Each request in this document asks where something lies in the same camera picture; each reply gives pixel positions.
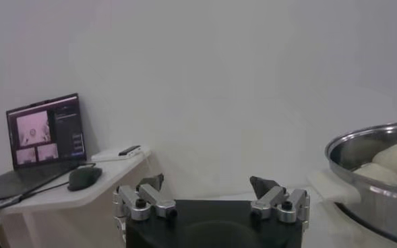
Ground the black computer mouse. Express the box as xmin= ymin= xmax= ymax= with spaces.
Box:
xmin=67 ymin=166 xmax=103 ymax=192

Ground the dark laptop beside mouse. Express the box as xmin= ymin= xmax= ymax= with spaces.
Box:
xmin=0 ymin=93 xmax=88 ymax=203

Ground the cream electric cooker base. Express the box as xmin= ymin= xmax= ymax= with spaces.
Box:
xmin=319 ymin=201 xmax=397 ymax=248

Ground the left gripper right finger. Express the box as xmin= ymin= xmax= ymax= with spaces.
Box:
xmin=250 ymin=175 xmax=311 ymax=224

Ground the black white phone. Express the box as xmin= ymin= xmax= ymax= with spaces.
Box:
xmin=118 ymin=145 xmax=142 ymax=157

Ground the flat white box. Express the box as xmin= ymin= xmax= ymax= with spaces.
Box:
xmin=90 ymin=145 xmax=150 ymax=162

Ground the white side table with mouse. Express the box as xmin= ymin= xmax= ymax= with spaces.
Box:
xmin=0 ymin=150 xmax=152 ymax=248

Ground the stainless steel steamer basket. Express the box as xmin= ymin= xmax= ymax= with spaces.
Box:
xmin=307 ymin=120 xmax=397 ymax=247

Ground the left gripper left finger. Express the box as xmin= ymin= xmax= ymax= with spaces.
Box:
xmin=113 ymin=173 xmax=178 ymax=222

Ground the thin black mouse cable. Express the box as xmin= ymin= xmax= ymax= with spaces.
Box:
xmin=0 ymin=162 xmax=97 ymax=215

